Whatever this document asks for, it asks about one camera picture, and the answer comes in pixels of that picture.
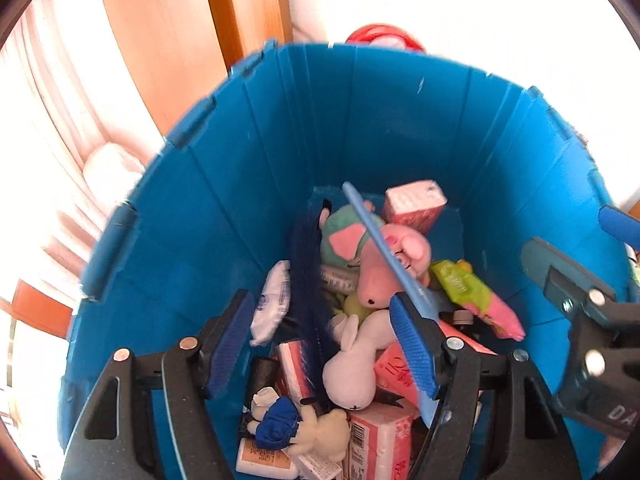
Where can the pink curtain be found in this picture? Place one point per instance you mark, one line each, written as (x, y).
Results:
(60, 110)

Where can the cream bear plush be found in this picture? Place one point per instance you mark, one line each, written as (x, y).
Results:
(325, 432)

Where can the pink white pack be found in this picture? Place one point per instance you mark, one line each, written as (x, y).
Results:
(380, 440)

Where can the blue plastic crate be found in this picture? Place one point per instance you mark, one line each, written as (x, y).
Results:
(350, 120)

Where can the pink green wet wipes pack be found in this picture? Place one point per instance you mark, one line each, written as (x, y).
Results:
(465, 287)

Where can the white wet wipes pack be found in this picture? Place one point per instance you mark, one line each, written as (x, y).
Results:
(270, 305)

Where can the pink pig plush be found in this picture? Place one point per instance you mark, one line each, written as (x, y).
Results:
(400, 250)

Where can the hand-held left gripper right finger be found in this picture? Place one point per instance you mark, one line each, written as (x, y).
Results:
(412, 350)

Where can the wooden door frame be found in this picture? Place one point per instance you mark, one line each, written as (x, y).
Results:
(150, 35)

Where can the green plush pink ear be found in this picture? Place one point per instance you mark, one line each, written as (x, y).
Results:
(340, 240)

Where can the white rolled cloth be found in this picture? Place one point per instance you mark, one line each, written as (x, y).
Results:
(107, 167)

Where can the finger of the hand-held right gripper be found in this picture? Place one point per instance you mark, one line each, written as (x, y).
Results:
(550, 272)
(620, 225)

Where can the pink striped pack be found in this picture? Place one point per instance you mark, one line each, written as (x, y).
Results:
(292, 365)

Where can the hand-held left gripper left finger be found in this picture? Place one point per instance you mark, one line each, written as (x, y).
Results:
(230, 345)

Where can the small doll blue dress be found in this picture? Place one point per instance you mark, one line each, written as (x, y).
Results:
(277, 425)

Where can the white rabbit plush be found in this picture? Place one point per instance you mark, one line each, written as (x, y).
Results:
(350, 375)

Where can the dark blue fuzzy duster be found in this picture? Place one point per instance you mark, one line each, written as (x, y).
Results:
(305, 280)

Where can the pink tissue box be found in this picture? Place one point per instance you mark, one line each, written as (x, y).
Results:
(412, 205)

